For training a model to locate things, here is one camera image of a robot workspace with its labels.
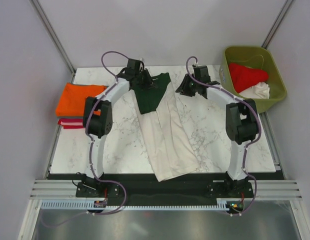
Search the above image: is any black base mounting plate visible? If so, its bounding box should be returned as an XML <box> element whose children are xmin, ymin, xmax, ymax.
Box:
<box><xmin>75</xmin><ymin>173</ymin><xmax>254</xmax><ymax>206</ymax></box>

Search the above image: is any orange folded t shirt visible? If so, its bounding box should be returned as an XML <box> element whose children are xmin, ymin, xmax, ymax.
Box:
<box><xmin>55</xmin><ymin>82</ymin><xmax>108</xmax><ymax>118</ymax></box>

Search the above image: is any aluminium frame post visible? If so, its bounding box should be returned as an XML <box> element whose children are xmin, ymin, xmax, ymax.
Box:
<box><xmin>29</xmin><ymin>0</ymin><xmax>76</xmax><ymax>77</ymax></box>
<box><xmin>261</xmin><ymin>0</ymin><xmax>295</xmax><ymax>49</ymax></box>

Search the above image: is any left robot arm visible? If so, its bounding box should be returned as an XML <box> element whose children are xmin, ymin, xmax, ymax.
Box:
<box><xmin>83</xmin><ymin>58</ymin><xmax>156</xmax><ymax>197</ymax></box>

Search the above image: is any right aluminium side rail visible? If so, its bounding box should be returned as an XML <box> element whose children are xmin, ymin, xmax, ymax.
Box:
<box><xmin>259</xmin><ymin>112</ymin><xmax>287</xmax><ymax>180</ymax></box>

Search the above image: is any red folded t shirt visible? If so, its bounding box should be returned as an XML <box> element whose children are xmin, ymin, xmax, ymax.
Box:
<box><xmin>57</xmin><ymin>118</ymin><xmax>85</xmax><ymax>130</ymax></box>

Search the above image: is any blue label on bin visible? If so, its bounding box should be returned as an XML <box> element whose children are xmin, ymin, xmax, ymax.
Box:
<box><xmin>219</xmin><ymin>65</ymin><xmax>227</xmax><ymax>86</ymax></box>

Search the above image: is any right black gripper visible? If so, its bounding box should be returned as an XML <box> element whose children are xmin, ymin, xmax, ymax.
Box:
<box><xmin>175</xmin><ymin>74</ymin><xmax>199</xmax><ymax>98</ymax></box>

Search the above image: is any white and green t shirt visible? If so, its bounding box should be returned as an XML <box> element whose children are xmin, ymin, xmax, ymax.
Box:
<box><xmin>132</xmin><ymin>72</ymin><xmax>200</xmax><ymax>182</ymax></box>

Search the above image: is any left aluminium frame post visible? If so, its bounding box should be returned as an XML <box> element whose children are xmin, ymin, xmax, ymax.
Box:
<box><xmin>29</xmin><ymin>0</ymin><xmax>76</xmax><ymax>77</ymax></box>

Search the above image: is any white garment in bin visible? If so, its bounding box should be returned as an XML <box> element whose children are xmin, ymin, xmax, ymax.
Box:
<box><xmin>239</xmin><ymin>82</ymin><xmax>270</xmax><ymax>99</ymax></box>

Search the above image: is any right aluminium frame post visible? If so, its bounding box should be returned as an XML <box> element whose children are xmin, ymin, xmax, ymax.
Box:
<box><xmin>261</xmin><ymin>0</ymin><xmax>295</xmax><ymax>49</ymax></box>

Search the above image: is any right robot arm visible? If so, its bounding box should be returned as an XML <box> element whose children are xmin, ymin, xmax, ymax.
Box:
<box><xmin>175</xmin><ymin>64</ymin><xmax>262</xmax><ymax>197</ymax></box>

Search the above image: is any white slotted cable duct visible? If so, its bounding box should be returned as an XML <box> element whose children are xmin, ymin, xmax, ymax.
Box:
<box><xmin>39</xmin><ymin>197</ymin><xmax>246</xmax><ymax>210</ymax></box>

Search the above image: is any red t shirt in bin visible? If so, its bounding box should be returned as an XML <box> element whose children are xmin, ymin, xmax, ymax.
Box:
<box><xmin>228</xmin><ymin>63</ymin><xmax>269</xmax><ymax>93</ymax></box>

